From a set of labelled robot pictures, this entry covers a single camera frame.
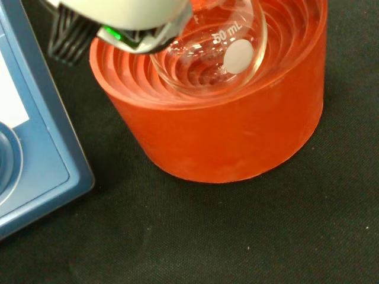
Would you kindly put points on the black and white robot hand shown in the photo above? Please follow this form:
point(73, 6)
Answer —
point(124, 17)

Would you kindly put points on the blue-base heater with steel plate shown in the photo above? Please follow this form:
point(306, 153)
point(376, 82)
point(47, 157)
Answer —
point(44, 154)

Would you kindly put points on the black bench cloth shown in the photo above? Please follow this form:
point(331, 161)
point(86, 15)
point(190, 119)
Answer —
point(207, 236)

